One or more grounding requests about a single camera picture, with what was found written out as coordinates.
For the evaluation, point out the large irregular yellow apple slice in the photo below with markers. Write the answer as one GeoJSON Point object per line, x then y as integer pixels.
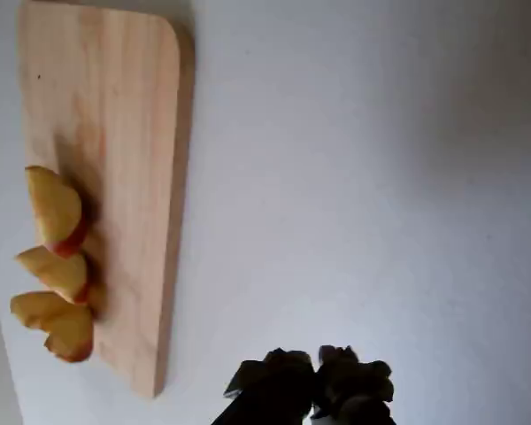
{"type": "Point", "coordinates": [66, 327]}

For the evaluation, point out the wooden cutting board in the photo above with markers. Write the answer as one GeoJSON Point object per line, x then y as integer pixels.
{"type": "Point", "coordinates": [124, 177]}

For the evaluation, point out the rounded yellow apple slice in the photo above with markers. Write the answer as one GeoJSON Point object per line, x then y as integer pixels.
{"type": "Point", "coordinates": [55, 208]}

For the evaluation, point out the long flat yellow apple slice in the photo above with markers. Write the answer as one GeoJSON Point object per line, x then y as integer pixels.
{"type": "Point", "coordinates": [57, 272]}

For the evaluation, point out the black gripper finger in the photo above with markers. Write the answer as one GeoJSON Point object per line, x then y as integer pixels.
{"type": "Point", "coordinates": [274, 389]}
{"type": "Point", "coordinates": [354, 389]}

